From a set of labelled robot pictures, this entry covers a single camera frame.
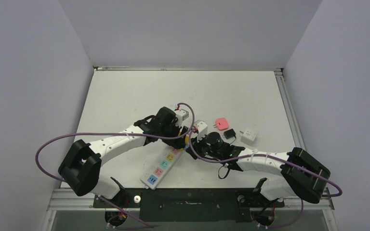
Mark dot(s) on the aluminium frame rail right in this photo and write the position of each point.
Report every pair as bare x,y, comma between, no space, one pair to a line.
295,127

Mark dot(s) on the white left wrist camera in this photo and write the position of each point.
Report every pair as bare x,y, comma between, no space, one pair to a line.
181,115

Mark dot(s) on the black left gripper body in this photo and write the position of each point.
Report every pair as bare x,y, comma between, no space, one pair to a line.
171,130

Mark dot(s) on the black charger with cable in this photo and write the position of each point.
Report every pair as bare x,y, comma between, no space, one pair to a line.
230,134

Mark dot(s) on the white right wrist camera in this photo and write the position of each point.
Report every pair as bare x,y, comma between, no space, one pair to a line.
201,129

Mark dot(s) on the pink extension socket plug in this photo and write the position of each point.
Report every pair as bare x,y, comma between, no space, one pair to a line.
221,124

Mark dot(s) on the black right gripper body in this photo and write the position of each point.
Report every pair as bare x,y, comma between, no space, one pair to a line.
202,147

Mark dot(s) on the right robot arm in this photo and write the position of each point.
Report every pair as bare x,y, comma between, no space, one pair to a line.
274,163

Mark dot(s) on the yellow cube socket adapter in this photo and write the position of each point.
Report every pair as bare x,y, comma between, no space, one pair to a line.
186,138

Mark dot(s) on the white power strip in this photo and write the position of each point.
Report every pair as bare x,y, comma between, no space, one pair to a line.
159,168

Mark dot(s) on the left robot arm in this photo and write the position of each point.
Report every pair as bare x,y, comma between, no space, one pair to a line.
81,167

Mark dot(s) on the white cube charger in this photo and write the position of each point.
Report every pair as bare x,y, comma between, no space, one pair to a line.
248,136

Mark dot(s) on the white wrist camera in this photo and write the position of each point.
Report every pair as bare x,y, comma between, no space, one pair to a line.
201,129
181,115

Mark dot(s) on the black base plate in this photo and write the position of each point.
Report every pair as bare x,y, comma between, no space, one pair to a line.
194,205

